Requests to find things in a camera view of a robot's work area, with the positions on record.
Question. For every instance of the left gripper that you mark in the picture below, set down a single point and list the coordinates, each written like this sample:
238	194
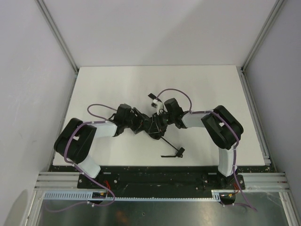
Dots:
142	121

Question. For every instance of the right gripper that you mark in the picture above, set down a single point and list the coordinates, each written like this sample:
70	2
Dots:
157	127

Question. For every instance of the black folding umbrella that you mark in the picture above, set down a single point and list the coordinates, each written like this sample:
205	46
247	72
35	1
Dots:
164	139

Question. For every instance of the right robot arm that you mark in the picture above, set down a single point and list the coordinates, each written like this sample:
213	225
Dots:
222	127

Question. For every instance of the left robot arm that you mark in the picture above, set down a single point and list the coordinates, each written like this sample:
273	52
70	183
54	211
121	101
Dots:
75	141

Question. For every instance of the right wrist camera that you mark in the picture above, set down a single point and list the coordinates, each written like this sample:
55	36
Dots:
158	105

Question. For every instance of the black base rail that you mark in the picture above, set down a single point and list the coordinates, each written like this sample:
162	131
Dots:
120	176

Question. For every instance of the left aluminium frame post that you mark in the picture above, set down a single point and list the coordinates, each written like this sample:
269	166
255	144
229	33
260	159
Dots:
57	34

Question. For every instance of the aluminium frame post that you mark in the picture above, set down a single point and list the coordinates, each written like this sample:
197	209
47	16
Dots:
57	34
271	19

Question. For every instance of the right aluminium frame post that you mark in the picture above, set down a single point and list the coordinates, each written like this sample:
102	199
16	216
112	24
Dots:
271	19

